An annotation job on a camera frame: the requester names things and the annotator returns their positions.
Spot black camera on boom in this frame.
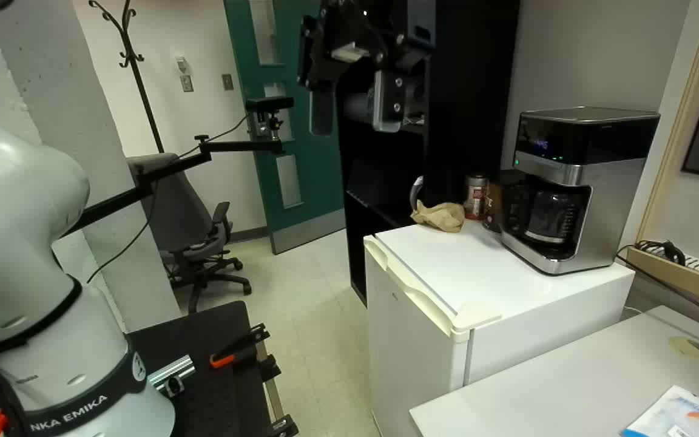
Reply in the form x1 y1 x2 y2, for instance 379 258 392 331
242 94 295 147

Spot black cable bundle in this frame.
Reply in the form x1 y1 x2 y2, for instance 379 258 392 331
629 239 689 267

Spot black robot cart top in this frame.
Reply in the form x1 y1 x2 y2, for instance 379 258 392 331
0 298 301 437

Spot black office chair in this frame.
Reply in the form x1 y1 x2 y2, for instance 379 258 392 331
159 200 255 315

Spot orange black clamp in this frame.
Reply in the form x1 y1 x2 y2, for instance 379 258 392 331
206 321 277 376

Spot black coat rack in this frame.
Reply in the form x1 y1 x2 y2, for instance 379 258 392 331
86 0 168 159

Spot white mini fridge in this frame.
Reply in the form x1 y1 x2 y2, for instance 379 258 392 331
362 218 637 437

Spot glass coffee carafe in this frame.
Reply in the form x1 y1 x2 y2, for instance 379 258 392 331
522 182 592 248

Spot black hanging backpack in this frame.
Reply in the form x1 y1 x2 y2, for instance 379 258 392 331
293 0 392 139

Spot dark brown coffee can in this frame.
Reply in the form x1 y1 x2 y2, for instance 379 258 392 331
481 178 506 234

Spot wooden window ledge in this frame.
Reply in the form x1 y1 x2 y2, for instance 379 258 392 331
615 240 699 315

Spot blue white booklet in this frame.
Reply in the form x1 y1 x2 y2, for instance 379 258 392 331
619 384 699 437

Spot black shelving unit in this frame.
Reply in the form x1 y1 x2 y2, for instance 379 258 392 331
335 0 522 307

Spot aluminium profile rail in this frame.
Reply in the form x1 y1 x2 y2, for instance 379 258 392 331
145 353 199 394

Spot black silver coffee machine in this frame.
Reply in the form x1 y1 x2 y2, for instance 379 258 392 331
498 108 660 278

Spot green door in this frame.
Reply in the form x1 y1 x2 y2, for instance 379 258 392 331
223 0 348 258

